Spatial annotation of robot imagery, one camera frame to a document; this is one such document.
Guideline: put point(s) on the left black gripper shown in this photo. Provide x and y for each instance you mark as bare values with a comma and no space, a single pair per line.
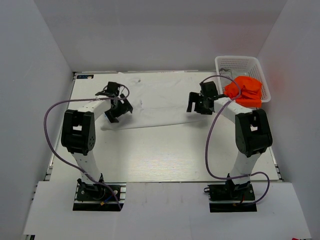
125,107

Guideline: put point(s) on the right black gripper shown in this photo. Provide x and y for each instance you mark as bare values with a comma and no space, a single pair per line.
195,97

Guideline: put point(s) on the white t shirt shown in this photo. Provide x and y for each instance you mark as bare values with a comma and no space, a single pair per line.
158,99

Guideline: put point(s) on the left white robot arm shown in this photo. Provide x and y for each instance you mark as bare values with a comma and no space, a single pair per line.
79,128

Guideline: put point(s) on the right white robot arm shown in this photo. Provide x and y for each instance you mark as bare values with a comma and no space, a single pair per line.
252,131

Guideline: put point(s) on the grey t shirt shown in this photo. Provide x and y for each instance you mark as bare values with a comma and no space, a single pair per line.
230,73

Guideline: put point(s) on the blue label sticker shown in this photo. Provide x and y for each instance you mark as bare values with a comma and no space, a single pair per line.
85,76

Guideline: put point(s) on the orange t shirt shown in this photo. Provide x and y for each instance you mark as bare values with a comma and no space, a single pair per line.
250,91

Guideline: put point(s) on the white plastic basket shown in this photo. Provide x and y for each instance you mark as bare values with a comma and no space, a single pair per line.
247,72

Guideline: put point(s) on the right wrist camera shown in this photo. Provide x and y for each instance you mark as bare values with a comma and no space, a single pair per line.
208,89

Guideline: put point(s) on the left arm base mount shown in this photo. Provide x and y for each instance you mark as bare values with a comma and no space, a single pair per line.
98,198

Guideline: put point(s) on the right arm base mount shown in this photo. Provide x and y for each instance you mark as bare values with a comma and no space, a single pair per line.
226,198

